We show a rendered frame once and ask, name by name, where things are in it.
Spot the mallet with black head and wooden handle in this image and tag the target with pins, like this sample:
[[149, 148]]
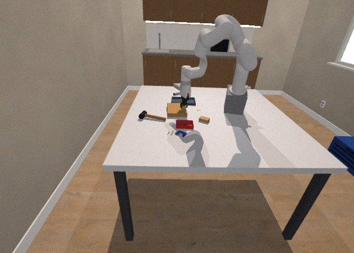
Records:
[[144, 114]]

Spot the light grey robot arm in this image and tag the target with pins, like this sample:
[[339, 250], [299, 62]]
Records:
[[225, 26]]

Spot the light wooden board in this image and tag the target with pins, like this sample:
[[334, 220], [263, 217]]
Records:
[[175, 110]]

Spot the small tan wooden block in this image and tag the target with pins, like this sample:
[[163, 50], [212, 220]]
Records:
[[204, 119]]

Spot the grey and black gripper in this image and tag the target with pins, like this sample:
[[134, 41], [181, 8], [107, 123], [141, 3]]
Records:
[[185, 94]]

